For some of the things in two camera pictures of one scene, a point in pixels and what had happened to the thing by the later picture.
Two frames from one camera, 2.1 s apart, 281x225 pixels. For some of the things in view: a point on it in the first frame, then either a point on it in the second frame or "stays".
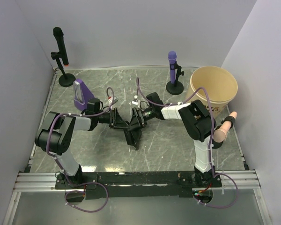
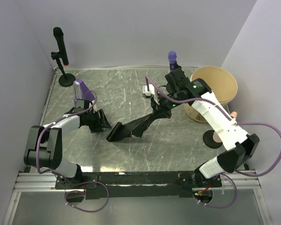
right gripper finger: [142, 124] to [154, 104]
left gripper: [115, 121] to [102, 122]
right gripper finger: [134, 122] to [167, 114]
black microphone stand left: [66, 79] stays
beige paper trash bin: [213, 86] stays
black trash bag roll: [132, 136] to [136, 129]
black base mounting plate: [109, 185] stays
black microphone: [59, 35] stays
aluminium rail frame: [32, 181] stays
